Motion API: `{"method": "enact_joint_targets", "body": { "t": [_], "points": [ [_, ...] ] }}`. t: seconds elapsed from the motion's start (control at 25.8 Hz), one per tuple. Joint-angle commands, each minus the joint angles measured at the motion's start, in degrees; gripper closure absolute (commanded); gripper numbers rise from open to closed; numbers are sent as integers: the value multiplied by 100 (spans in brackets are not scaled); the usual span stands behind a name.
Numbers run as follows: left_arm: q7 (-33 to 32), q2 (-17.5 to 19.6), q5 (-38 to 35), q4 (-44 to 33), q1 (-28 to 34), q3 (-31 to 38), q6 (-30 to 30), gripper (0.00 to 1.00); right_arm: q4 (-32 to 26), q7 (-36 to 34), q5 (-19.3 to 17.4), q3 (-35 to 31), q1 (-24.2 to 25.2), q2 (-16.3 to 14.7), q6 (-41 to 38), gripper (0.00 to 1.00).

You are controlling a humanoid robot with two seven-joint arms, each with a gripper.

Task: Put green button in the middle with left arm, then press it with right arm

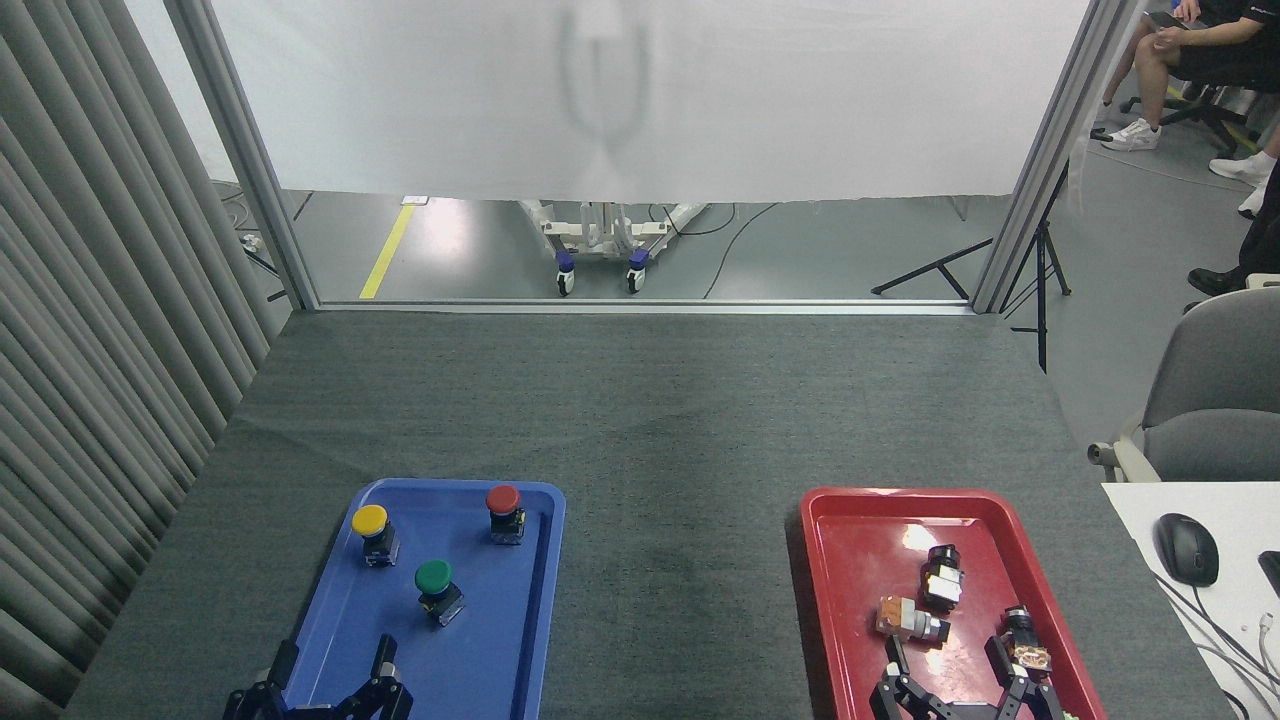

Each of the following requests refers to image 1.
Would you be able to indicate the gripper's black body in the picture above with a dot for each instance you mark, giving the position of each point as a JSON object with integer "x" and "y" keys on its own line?
{"x": 970, "y": 713}
{"x": 315, "y": 714}

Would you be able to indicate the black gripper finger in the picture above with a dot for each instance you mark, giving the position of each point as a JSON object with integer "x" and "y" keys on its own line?
{"x": 385, "y": 695}
{"x": 1025, "y": 695}
{"x": 895, "y": 692}
{"x": 262, "y": 698}

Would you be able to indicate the green push button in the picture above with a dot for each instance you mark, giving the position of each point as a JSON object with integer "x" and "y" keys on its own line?
{"x": 434, "y": 577}

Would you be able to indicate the yellow push button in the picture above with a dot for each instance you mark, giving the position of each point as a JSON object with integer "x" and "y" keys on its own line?
{"x": 369, "y": 520}

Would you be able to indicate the red push button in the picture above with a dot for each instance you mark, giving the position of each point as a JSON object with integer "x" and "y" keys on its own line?
{"x": 503, "y": 499}

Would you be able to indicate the person's hand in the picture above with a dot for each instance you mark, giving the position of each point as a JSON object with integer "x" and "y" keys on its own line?
{"x": 1172, "y": 40}

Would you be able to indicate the blue plastic tray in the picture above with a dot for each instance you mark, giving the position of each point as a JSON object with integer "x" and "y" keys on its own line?
{"x": 480, "y": 640}

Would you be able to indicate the red plastic tray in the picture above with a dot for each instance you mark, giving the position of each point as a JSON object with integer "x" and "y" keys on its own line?
{"x": 870, "y": 560}

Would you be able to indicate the white desk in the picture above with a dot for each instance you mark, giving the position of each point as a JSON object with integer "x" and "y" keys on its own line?
{"x": 1135, "y": 510}

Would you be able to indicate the black computer mouse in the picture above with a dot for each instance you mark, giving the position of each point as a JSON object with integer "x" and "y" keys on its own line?
{"x": 1187, "y": 550}

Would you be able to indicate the black keyboard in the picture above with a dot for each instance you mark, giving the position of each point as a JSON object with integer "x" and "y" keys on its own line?
{"x": 1272, "y": 570}

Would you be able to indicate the grey padded chair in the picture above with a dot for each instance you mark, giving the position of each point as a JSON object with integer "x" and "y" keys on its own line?
{"x": 1215, "y": 390}

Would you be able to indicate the dark grey felt table cover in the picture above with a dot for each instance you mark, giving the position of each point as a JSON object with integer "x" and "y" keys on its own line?
{"x": 650, "y": 420}

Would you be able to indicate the grey pleated curtain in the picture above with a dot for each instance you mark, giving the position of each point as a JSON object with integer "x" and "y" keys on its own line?
{"x": 90, "y": 350}

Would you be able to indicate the black tripod stand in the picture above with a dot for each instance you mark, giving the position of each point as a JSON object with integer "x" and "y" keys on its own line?
{"x": 1041, "y": 290}

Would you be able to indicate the black floor bar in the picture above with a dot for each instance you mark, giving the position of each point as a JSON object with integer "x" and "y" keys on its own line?
{"x": 930, "y": 267}

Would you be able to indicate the yellow floor tape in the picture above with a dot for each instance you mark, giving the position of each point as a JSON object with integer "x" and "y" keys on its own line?
{"x": 386, "y": 252}

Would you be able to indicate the white stand on wheels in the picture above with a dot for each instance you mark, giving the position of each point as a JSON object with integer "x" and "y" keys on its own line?
{"x": 600, "y": 240}

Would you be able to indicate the person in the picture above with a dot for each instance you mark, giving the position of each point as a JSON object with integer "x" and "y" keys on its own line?
{"x": 1262, "y": 250}
{"x": 1245, "y": 168}
{"x": 1215, "y": 50}

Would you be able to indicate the black office chair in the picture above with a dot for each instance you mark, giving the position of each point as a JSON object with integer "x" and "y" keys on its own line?
{"x": 1215, "y": 110}

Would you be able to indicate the white backdrop sheet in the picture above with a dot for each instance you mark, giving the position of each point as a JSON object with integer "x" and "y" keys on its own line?
{"x": 700, "y": 90}

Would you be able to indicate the black switch with copper end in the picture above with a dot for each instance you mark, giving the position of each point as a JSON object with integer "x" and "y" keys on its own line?
{"x": 1022, "y": 632}

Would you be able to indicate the orange and silver switch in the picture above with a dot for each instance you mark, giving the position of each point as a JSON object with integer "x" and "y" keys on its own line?
{"x": 905, "y": 619}

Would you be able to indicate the black and white switch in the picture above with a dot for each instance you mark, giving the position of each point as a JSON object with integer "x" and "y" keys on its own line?
{"x": 941, "y": 582}

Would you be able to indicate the silver frame crossbar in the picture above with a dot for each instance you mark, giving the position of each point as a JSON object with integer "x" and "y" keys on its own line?
{"x": 640, "y": 306}

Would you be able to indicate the silver frame post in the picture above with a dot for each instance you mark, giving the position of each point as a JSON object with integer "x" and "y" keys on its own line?
{"x": 1050, "y": 160}
{"x": 245, "y": 160}

